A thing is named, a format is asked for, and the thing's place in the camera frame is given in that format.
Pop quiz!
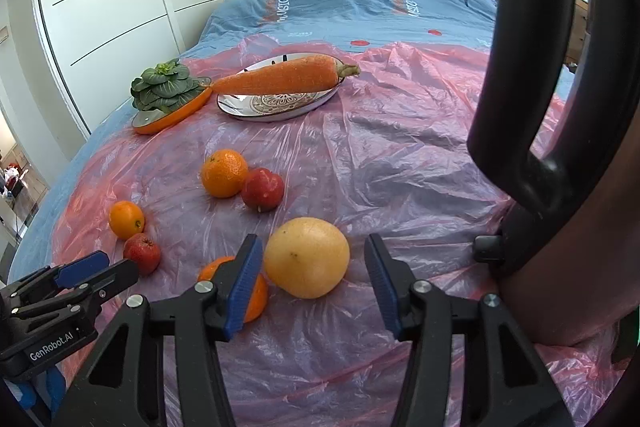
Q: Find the white wardrobe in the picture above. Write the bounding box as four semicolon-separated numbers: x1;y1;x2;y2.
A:
30;0;226;138

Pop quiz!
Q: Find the red apple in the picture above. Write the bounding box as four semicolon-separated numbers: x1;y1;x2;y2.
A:
241;167;285;211
123;233;162;276

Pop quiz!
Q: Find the pink plastic sheet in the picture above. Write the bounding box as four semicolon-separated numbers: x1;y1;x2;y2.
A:
50;34;631;427

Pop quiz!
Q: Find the silver patterned plate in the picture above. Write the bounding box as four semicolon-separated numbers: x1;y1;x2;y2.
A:
216;53;346;122

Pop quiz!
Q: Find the orange plate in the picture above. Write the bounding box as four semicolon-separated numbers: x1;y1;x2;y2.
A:
131;77;213;135

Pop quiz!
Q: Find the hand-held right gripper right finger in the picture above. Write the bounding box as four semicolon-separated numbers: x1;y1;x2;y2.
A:
363;233;576;427

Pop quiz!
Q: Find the orange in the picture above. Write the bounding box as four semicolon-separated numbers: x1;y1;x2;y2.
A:
109;201;146;240
197;256;269;324
201;149;249;198

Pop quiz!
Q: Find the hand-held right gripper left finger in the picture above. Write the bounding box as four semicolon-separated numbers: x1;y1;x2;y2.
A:
65;234;264;427

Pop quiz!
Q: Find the wooden cabinet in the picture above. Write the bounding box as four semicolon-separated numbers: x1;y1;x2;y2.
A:
564;0;588;66

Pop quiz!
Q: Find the yellow grapefruit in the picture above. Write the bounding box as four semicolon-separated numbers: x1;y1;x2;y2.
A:
263;217;351;299

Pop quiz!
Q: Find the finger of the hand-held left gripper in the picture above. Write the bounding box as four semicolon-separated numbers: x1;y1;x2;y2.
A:
0;251;111;308
10;259;141;323

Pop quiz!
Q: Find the bok choy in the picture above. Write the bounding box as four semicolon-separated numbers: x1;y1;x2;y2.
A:
130;59;211;112

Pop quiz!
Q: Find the carrot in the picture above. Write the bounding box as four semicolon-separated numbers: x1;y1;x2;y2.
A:
207;55;361;96

